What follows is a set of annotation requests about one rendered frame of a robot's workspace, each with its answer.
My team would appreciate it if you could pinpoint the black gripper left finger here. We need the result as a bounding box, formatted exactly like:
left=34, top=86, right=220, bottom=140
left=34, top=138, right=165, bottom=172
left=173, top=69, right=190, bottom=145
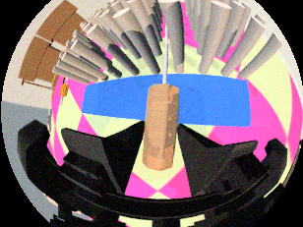
left=60, top=120, right=145, bottom=194

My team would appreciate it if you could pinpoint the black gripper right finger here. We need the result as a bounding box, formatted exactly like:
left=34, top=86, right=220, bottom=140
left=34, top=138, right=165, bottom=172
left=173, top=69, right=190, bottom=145
left=176, top=124, right=259, bottom=197

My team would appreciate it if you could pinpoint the blue flat strip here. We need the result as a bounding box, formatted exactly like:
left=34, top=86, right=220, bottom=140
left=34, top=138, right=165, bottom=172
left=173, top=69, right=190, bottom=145
left=83, top=74, right=251, bottom=128

